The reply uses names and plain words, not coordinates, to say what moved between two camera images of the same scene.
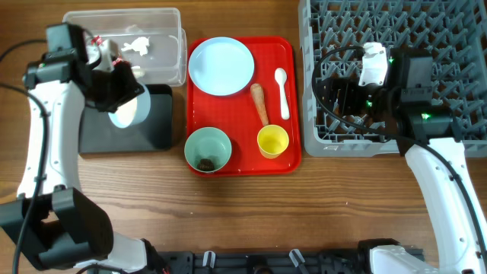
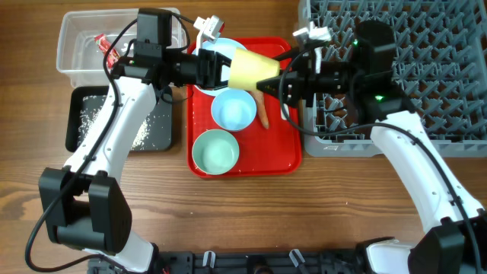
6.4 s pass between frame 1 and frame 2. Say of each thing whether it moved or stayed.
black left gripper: moved
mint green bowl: moved
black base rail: stayed
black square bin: stayed
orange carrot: stayed
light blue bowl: moved
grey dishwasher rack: stayed
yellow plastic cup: moved
